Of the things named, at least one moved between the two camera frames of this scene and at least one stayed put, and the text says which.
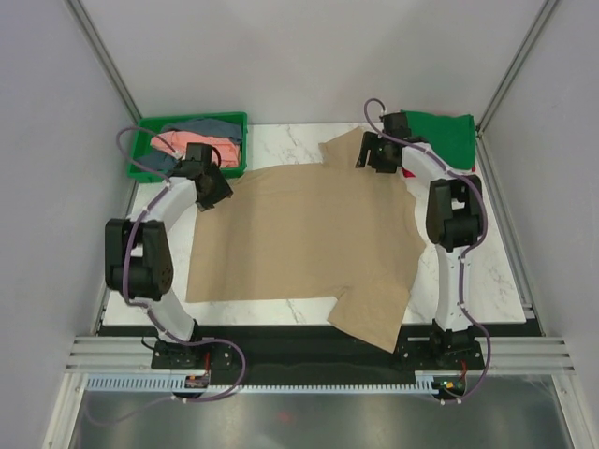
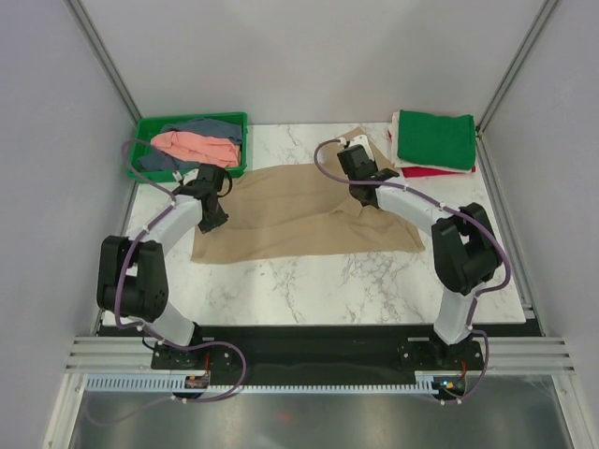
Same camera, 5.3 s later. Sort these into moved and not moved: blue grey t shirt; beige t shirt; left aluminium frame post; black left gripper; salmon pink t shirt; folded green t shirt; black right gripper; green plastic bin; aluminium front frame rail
Moved: beige t shirt; black right gripper; black left gripper
Not moved: blue grey t shirt; green plastic bin; folded green t shirt; aluminium front frame rail; left aluminium frame post; salmon pink t shirt
